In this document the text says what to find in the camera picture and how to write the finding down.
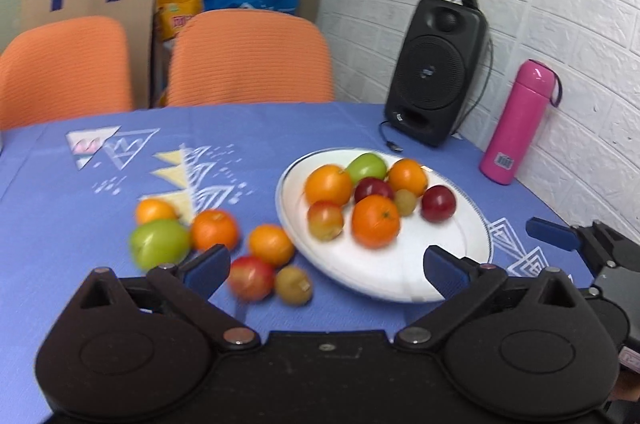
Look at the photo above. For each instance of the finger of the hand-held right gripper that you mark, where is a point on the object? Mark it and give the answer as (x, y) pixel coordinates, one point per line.
(550, 231)

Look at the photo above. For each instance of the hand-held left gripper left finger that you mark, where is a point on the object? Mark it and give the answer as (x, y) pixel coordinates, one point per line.
(207, 269)

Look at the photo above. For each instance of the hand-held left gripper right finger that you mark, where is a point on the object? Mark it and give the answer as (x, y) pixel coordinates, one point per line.
(445, 271)

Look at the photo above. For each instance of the red yellow plum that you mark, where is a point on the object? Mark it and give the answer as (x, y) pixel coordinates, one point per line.
(325, 220)
(252, 279)

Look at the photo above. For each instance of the white plate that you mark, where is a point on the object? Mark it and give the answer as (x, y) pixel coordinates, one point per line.
(380, 274)

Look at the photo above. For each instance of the dark red plum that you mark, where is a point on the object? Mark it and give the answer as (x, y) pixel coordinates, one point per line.
(373, 190)
(438, 203)

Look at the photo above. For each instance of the small yellow-green plum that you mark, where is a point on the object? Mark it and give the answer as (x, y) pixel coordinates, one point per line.
(406, 202)
(294, 285)

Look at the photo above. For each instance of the medium orange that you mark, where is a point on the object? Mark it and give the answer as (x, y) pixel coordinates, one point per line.
(407, 176)

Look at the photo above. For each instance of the large orange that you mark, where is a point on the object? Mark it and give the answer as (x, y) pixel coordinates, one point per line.
(328, 185)

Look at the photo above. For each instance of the pink thermos bottle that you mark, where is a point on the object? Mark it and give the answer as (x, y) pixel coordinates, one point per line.
(515, 128)

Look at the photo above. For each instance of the blue printed tablecloth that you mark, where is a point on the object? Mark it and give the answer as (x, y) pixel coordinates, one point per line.
(50, 214)

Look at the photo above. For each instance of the black speaker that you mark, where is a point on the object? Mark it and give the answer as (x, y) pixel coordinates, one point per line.
(432, 68)

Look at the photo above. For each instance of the orange chair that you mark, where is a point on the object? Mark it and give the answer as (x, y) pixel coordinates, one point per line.
(65, 73)
(250, 58)

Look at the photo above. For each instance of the yellow snack bag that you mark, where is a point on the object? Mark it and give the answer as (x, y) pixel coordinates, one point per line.
(172, 21)

